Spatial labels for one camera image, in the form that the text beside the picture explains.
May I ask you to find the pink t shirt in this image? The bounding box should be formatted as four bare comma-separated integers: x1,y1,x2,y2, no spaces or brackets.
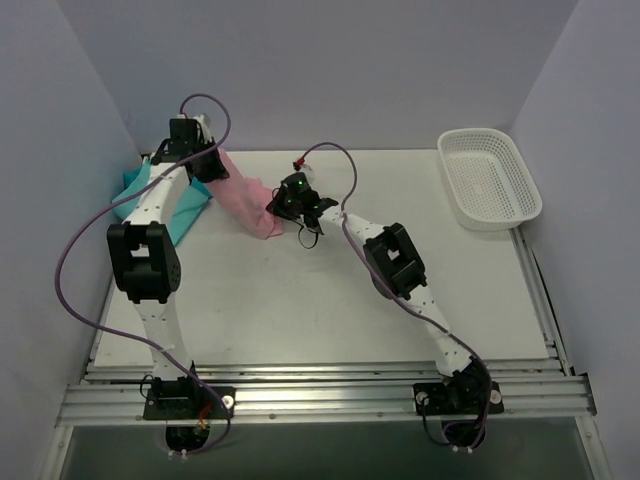
205,149,283,240

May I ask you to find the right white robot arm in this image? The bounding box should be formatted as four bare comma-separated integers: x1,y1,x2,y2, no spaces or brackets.
266,172,491,413

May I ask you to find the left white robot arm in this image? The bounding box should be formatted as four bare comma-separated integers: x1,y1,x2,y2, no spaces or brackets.
107,113,228,419

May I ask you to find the teal folded t shirt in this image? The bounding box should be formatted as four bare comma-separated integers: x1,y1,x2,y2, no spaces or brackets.
112,159,213,246

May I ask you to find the white plastic basket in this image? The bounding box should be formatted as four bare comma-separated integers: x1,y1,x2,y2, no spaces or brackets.
437,128,543,232

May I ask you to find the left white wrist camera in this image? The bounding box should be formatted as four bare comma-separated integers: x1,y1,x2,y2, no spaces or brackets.
194,114,212,142

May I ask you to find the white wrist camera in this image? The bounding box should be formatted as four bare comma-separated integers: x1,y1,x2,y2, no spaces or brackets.
194,114,212,142
292,157,315,184

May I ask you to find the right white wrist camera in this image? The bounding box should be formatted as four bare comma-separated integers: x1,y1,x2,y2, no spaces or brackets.
292,157,315,184

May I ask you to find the black wire loop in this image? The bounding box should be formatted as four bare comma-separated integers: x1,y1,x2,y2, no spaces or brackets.
296,219,321,250

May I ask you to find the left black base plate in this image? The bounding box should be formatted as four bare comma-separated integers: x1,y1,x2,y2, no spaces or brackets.
142,386,236,421

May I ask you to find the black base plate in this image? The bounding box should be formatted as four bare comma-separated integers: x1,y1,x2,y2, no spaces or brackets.
413,382,505,416
142,386,236,421

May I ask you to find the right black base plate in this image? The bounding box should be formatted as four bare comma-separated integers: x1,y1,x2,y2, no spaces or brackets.
413,382,505,416

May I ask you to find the aluminium rail frame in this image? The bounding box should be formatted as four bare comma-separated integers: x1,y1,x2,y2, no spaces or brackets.
42,230,608,479

